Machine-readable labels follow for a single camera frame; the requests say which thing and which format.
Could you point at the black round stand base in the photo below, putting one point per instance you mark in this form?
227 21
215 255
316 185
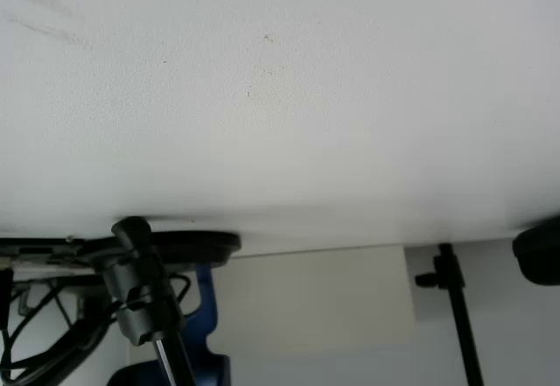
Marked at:
197 246

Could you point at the blue clamp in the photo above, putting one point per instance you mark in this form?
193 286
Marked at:
206 303

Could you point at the black rounded object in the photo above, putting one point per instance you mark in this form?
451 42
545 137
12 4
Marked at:
540 254

